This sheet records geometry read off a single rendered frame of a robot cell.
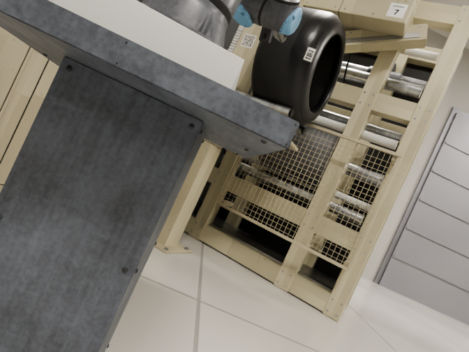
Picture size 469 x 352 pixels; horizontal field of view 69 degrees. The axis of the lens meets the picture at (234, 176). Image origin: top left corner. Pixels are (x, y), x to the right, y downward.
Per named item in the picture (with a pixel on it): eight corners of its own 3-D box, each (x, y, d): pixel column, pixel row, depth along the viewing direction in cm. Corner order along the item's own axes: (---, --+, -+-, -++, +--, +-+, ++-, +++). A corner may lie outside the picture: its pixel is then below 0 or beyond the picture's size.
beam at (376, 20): (301, 4, 210) (312, -18, 210) (310, 28, 233) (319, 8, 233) (405, 23, 184) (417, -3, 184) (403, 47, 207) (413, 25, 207)
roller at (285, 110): (229, 98, 181) (230, 91, 178) (234, 96, 184) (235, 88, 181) (289, 119, 166) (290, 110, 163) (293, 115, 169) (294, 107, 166)
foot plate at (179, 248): (130, 230, 188) (131, 227, 188) (158, 232, 212) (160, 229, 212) (165, 253, 177) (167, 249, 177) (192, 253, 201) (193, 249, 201)
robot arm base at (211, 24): (209, 49, 59) (236, -4, 59) (114, 1, 61) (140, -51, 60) (222, 78, 78) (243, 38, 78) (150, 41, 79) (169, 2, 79)
